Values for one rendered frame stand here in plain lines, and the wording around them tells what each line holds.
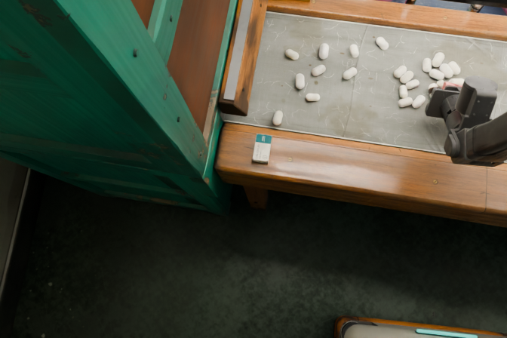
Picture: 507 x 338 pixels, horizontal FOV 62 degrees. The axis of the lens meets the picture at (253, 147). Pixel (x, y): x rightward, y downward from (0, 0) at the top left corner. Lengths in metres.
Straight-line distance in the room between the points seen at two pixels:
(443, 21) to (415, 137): 0.29
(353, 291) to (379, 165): 0.83
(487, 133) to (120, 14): 0.59
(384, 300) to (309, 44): 1.04
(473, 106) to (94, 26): 0.67
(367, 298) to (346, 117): 0.89
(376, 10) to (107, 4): 0.83
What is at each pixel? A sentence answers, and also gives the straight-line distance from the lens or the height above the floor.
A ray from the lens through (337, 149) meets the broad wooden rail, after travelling 0.96.
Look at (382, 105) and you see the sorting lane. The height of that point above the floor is 0.74.
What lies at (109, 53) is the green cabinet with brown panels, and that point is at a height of 1.36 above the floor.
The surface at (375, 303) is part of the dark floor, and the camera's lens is 1.73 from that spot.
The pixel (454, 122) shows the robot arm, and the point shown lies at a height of 0.89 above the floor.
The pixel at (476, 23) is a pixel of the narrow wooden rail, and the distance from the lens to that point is 1.17.
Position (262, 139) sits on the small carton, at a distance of 0.93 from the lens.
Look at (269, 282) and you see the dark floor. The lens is 1.68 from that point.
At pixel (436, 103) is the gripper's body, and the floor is 0.82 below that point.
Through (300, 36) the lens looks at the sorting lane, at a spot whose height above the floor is 0.74.
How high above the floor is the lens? 1.68
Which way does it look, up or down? 75 degrees down
